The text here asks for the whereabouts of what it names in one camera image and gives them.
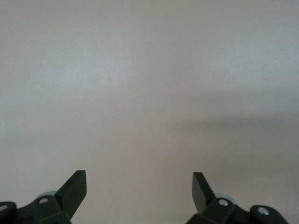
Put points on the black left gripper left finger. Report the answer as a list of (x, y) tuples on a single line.
[(67, 198)]

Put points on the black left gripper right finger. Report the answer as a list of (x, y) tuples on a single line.
[(205, 198)]

